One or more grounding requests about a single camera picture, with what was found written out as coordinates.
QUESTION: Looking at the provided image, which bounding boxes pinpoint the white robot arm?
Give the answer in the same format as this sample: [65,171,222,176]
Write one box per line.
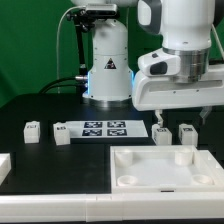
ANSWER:
[71,0,224,118]

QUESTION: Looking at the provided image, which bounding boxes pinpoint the black base cables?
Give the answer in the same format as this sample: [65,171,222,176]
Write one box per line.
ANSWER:
[38,75,89,95]

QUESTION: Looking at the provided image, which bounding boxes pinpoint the white square tabletop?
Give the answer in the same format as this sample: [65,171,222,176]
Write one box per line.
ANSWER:
[110,145,224,193]

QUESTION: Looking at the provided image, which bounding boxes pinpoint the grey background camera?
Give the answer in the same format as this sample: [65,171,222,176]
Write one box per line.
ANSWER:
[85,4,117,17]

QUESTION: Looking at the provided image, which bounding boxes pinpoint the grey cable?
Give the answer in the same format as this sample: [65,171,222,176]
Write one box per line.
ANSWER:
[55,5,84,94]

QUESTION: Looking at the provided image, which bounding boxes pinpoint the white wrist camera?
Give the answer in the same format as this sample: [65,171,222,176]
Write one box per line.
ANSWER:
[138,48,181,77]

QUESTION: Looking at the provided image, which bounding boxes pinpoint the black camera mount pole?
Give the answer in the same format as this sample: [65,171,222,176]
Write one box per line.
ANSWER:
[66,9,94,75]

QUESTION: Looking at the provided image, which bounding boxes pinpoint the white left fence piece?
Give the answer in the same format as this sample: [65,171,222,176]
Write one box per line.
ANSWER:
[0,153,11,185]

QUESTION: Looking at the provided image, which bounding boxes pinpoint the white front fence bar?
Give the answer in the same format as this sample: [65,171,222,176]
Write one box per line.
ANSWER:
[0,192,224,223]

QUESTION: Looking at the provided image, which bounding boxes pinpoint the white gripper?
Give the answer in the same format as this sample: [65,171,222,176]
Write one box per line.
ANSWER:
[132,64,224,127]

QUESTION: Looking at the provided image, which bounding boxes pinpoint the white marker sheet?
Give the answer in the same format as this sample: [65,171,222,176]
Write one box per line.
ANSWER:
[66,120,148,138]

